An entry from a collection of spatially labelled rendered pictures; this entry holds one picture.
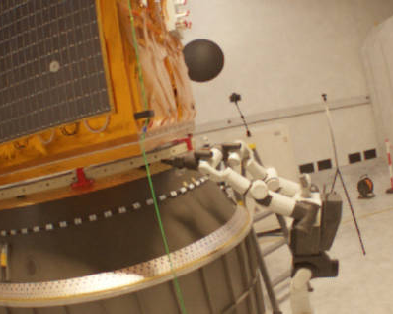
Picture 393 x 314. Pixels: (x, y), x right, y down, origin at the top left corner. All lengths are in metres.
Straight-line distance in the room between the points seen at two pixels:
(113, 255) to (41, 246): 0.38
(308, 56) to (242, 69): 1.66
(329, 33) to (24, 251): 9.29
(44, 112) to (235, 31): 8.52
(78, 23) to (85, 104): 0.38
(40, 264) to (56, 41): 1.07
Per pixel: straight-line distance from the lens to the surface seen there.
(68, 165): 1.90
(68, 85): 1.84
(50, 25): 1.93
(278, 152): 6.01
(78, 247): 2.04
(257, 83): 9.98
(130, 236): 2.07
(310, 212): 2.04
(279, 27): 10.23
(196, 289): 2.18
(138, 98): 1.83
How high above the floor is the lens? 1.83
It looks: 5 degrees down
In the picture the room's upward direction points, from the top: 12 degrees counter-clockwise
